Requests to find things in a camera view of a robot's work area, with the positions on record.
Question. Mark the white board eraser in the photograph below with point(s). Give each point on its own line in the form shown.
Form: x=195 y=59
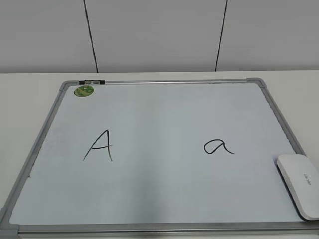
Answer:
x=302 y=181

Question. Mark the round green magnet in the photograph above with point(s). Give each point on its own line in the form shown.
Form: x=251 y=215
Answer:
x=83 y=91

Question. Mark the black marker clip holder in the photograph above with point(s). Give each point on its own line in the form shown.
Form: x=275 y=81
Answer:
x=92 y=82

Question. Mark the white board with grey frame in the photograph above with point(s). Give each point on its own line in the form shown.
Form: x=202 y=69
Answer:
x=157 y=157

